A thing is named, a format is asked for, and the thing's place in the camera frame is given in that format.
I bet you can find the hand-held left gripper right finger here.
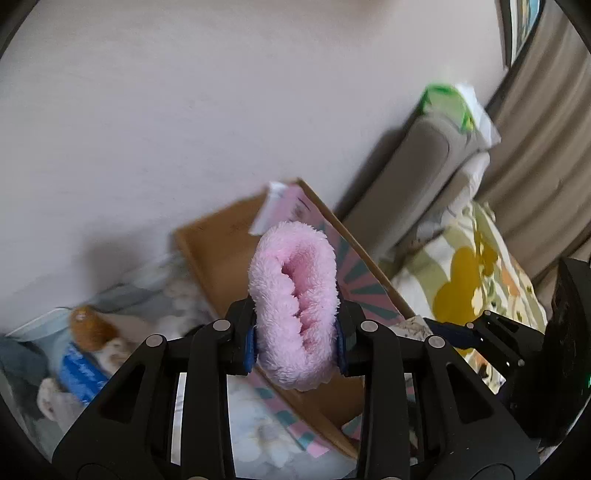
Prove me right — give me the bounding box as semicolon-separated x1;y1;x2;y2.
332;292;541;480

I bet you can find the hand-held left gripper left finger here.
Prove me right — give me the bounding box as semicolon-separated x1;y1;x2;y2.
52;296;259;480

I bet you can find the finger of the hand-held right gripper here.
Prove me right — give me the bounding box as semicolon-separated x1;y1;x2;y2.
422;310;546;376

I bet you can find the cardboard box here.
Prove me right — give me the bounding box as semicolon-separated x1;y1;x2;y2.
173;178;419;460

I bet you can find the white plush toy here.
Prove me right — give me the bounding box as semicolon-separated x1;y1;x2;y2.
99;337;134;374

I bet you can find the brown round plush toy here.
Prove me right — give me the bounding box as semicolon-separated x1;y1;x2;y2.
69;305;118;354

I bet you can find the blue and white packet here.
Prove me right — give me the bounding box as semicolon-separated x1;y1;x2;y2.
60;344;112;407

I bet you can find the yellow floral blanket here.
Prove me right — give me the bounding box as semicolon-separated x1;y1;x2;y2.
379;200;550;393

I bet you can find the pale floral table cloth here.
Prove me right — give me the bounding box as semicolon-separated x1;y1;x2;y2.
0;258;363;480

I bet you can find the beige striped sofa backrest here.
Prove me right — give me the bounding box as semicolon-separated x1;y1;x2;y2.
475;0;591;280

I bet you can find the green tissue pack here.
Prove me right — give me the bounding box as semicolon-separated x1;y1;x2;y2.
418;83;502;148

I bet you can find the dark picture frame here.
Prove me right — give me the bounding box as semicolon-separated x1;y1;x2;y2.
501;0;546;69

